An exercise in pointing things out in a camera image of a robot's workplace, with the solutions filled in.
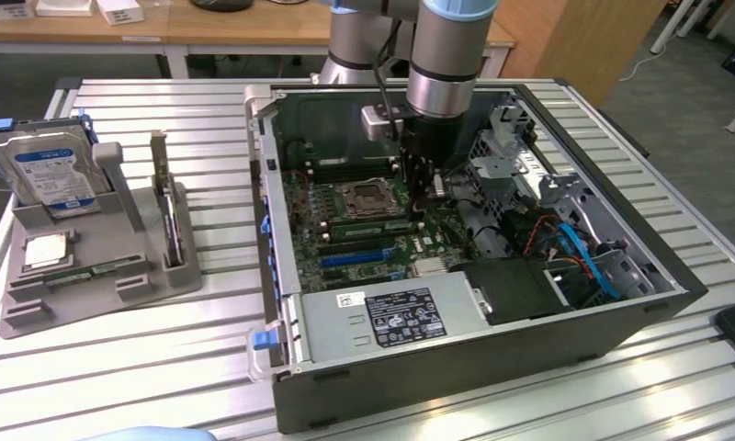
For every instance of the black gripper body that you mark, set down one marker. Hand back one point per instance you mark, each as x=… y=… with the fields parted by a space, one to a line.
x=437 y=140

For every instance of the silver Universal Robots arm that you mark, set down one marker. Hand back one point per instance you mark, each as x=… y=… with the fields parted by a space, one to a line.
x=444 y=50

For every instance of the installed green RAM stick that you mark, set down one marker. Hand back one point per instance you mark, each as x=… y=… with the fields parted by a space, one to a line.
x=367 y=227

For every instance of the CPU socket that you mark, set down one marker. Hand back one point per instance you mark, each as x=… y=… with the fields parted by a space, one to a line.
x=367 y=197

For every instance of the metal disk bay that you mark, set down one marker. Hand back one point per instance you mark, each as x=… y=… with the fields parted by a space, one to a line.
x=513 y=156

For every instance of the silver chipset heatsink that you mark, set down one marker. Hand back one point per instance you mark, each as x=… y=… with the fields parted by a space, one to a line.
x=433 y=267

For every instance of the blue expansion slot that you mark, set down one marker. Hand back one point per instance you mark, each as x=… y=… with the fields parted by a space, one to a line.
x=352 y=259

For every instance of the green motherboard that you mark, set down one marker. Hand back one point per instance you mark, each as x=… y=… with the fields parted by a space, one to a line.
x=349 y=271

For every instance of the grey power supply unit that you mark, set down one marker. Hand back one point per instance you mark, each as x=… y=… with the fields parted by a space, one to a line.
x=397 y=317

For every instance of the wooden cabinet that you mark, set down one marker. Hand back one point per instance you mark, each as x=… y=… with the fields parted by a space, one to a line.
x=582 y=41

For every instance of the graphics card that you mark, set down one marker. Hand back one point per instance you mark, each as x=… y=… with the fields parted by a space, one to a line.
x=165 y=197

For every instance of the wooden desk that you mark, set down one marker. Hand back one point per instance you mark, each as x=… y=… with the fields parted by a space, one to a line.
x=238 y=27

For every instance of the blue case latch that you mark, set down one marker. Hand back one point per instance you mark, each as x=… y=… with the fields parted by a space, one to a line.
x=261 y=341

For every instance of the black open PC case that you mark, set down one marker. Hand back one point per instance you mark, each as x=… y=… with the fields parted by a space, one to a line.
x=465 y=381

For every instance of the grey parts rack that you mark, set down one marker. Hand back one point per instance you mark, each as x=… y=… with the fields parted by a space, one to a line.
x=97 y=275

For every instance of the white cardboard box with print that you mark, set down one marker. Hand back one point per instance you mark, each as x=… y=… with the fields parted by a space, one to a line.
x=118 y=11

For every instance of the hard disk with blue label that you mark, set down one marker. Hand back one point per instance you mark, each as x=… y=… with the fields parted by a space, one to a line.
x=49 y=174

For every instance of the silver CPU chip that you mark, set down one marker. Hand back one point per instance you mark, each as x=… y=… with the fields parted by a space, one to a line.
x=48 y=252

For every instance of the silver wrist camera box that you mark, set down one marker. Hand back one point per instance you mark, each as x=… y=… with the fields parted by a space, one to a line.
x=379 y=123

